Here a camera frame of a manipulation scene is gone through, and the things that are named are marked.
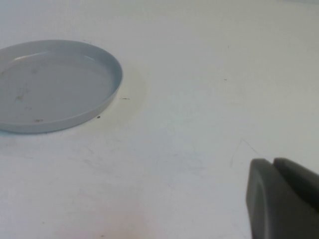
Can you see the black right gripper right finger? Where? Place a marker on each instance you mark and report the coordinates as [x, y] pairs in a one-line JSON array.
[[301, 176]]

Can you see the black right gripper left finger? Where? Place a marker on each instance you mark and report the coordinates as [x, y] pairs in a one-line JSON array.
[[279, 204]]

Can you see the grey-blue round plate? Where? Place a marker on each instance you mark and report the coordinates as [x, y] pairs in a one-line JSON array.
[[54, 84]]

